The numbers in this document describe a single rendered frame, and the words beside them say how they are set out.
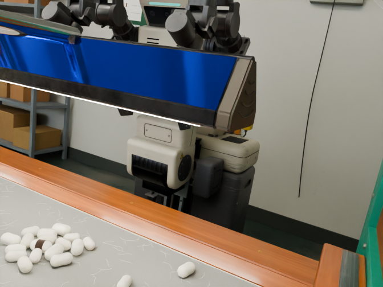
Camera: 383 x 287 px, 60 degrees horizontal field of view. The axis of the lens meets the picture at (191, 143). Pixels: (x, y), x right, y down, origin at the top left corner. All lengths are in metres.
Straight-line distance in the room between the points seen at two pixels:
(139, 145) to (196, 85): 0.93
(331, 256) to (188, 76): 0.34
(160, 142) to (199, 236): 0.61
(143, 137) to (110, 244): 0.66
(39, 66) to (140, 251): 0.39
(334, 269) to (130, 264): 0.34
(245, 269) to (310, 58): 1.98
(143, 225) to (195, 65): 0.46
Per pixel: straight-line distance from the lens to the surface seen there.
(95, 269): 0.62
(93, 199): 0.81
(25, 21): 0.41
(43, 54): 0.47
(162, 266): 0.64
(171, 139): 1.21
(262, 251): 0.70
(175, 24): 0.82
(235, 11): 1.02
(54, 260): 0.62
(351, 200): 2.54
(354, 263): 0.54
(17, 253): 0.64
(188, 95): 0.32
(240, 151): 1.38
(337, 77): 2.44
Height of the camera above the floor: 1.09
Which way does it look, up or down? 13 degrees down
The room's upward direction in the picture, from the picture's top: 8 degrees clockwise
